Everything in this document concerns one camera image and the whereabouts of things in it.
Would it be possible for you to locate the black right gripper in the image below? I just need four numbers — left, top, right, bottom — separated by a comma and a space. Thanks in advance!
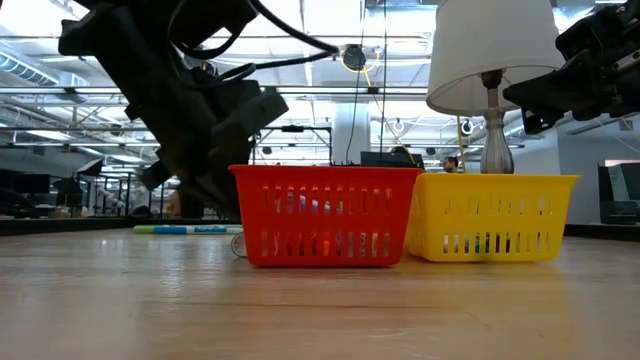
503, 0, 640, 135

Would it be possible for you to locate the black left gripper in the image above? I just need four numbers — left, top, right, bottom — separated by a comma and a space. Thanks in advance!
127, 82, 290, 221

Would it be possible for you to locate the red plastic basket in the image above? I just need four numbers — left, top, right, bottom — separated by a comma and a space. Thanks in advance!
228, 164, 424, 269

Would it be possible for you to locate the yellow plastic basket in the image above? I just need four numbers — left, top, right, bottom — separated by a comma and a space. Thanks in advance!
405, 172, 582, 264

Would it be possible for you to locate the thin blue marker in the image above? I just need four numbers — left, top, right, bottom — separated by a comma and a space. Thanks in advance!
152, 224, 245, 236

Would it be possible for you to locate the white shade table lamp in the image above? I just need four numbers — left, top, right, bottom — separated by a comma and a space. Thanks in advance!
426, 0, 566, 175

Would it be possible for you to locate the black equipment cart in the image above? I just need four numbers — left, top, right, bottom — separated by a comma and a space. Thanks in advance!
597, 160, 640, 226

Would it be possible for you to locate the black equipment box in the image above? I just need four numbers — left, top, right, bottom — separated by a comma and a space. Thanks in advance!
359, 150, 425, 171

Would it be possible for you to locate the yellow hanging cable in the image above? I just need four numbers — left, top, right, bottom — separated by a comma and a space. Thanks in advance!
455, 115, 467, 174

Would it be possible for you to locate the black background rig frame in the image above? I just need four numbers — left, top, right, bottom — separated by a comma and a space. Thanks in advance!
252, 124, 334, 167

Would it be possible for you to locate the black hanging cable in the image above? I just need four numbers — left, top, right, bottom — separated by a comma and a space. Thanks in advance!
380, 0, 389, 167

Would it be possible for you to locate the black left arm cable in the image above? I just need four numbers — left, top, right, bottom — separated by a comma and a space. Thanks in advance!
167, 0, 342, 84

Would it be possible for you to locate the black ceiling cable reel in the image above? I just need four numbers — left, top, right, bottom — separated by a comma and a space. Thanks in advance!
339, 43, 369, 73

